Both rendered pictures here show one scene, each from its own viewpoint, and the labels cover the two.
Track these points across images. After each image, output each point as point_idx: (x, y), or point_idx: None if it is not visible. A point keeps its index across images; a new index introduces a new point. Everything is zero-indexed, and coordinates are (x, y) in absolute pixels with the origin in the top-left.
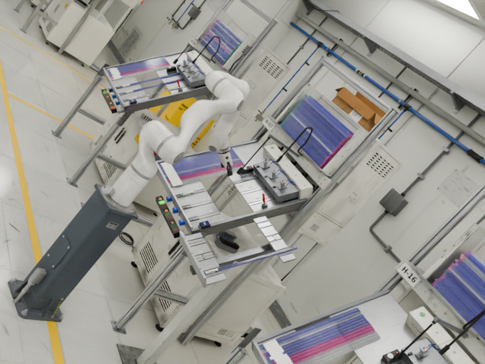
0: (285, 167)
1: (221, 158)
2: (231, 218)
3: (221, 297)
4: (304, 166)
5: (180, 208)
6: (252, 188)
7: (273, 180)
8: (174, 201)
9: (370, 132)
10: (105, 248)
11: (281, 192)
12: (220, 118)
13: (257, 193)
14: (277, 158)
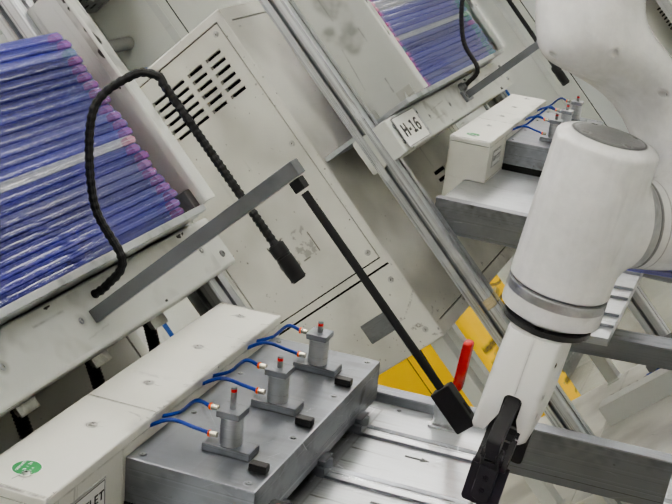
0: (176, 381)
1: (561, 371)
2: (643, 453)
3: None
4: (151, 300)
5: None
6: (378, 499)
7: (303, 400)
8: None
9: (19, 2)
10: None
11: (348, 363)
12: (648, 29)
13: (389, 473)
14: (121, 421)
